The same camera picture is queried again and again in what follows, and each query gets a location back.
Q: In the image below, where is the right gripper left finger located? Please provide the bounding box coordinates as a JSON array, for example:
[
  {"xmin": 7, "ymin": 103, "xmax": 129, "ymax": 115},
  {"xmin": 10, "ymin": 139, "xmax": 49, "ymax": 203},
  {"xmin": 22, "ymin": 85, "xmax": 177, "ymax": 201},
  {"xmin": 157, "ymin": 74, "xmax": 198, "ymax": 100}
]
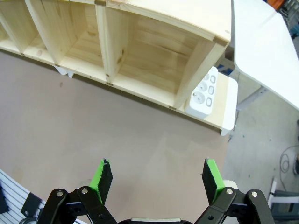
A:
[{"xmin": 43, "ymin": 158, "xmax": 119, "ymax": 224}]

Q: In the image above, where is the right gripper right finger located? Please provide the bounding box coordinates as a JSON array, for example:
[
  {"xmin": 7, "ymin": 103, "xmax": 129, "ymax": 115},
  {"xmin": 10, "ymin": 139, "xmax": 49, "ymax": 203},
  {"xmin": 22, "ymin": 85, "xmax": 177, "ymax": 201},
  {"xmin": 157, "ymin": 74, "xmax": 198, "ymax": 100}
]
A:
[{"xmin": 195, "ymin": 158, "xmax": 275, "ymax": 224}]

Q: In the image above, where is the white power strip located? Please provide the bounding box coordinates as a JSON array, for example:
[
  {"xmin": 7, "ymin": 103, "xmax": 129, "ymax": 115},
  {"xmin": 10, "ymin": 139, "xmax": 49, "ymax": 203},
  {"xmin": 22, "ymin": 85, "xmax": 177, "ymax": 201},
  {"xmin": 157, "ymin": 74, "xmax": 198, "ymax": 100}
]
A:
[{"xmin": 184, "ymin": 66, "xmax": 219, "ymax": 119}]

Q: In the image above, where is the light wooden cubby shelf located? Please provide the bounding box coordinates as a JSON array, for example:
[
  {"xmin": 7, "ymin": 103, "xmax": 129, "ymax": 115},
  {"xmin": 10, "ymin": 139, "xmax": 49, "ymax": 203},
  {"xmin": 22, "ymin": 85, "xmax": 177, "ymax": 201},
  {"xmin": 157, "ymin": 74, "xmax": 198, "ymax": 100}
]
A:
[{"xmin": 0, "ymin": 0, "xmax": 232, "ymax": 110}]

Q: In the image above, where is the white table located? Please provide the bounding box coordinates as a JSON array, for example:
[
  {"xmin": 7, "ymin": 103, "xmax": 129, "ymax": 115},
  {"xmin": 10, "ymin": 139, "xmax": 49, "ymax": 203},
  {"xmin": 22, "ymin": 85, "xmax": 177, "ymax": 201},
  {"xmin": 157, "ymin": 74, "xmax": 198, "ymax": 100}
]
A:
[{"xmin": 231, "ymin": 0, "xmax": 299, "ymax": 112}]

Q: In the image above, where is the grey floor cable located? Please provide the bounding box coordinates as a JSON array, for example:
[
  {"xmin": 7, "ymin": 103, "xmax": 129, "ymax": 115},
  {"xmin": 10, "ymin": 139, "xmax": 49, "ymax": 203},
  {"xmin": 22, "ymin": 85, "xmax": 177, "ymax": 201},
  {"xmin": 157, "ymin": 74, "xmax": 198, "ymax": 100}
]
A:
[{"xmin": 279, "ymin": 144, "xmax": 299, "ymax": 199}]

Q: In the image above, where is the black mounting bracket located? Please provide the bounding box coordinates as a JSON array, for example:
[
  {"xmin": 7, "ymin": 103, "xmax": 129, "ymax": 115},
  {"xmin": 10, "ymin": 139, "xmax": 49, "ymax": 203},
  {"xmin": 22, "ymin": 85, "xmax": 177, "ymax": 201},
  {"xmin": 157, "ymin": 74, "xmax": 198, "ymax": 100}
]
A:
[{"xmin": 21, "ymin": 193, "xmax": 45, "ymax": 217}]

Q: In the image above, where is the grey metal frame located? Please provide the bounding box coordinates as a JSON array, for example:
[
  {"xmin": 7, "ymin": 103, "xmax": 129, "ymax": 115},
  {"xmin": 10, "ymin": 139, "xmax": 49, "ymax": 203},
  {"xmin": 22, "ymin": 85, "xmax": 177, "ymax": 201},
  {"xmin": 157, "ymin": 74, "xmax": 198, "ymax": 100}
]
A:
[{"xmin": 267, "ymin": 177, "xmax": 299, "ymax": 221}]

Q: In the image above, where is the aluminium profile rail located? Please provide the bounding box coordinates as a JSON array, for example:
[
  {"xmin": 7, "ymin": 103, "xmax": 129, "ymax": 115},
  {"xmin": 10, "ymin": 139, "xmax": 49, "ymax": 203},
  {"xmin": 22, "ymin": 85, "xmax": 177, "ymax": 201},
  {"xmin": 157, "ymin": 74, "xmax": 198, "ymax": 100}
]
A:
[{"xmin": 0, "ymin": 169, "xmax": 89, "ymax": 224}]

